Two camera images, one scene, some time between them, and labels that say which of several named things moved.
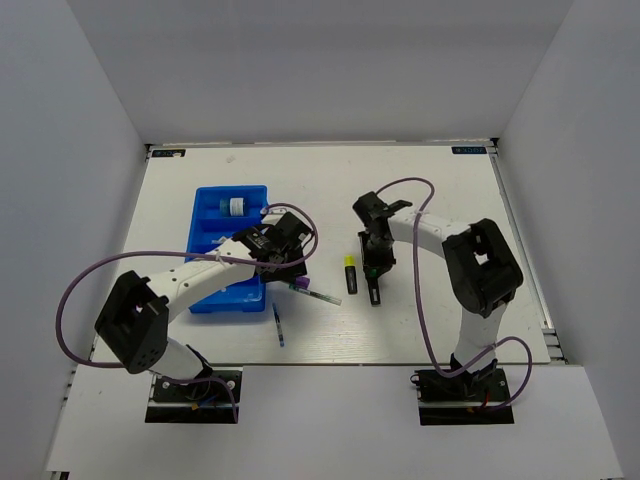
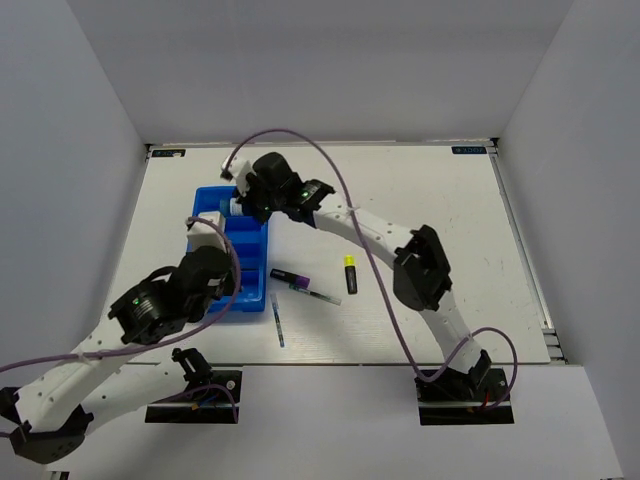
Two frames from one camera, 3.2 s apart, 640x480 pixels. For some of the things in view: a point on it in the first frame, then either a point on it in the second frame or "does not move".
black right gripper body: [380, 252] -> [262, 201]
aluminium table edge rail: [538, 299] does not move
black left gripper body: [292, 254] -> [201, 309]
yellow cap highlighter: [350, 274] does not move
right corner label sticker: [469, 150] does not move
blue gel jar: [233, 207] does not move
